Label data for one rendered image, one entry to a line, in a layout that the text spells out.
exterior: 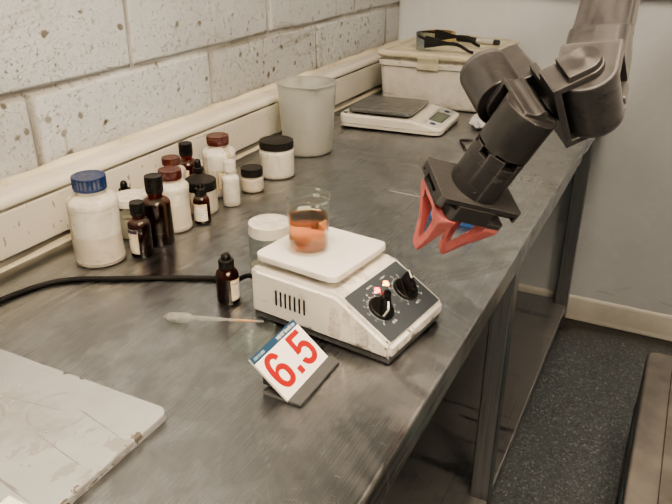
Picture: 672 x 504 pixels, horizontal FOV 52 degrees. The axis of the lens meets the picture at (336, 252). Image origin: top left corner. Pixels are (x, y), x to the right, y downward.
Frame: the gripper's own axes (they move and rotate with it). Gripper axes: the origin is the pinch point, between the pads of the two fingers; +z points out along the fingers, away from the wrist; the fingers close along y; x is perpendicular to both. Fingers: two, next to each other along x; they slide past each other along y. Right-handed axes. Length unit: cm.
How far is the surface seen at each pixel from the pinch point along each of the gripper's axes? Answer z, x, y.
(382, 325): 7.2, 7.1, 4.6
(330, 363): 12.1, 9.3, 9.3
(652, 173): 29, -82, -123
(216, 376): 17.1, 8.9, 20.8
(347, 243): 7.9, -6.0, 5.8
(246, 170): 31, -45, 7
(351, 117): 37, -81, -26
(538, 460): 76, -14, -82
